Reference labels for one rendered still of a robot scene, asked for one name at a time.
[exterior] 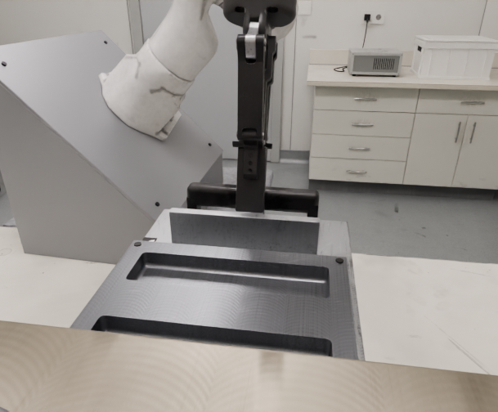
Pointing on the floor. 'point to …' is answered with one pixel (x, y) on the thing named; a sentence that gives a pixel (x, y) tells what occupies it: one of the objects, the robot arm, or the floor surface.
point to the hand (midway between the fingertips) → (251, 179)
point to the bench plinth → (402, 189)
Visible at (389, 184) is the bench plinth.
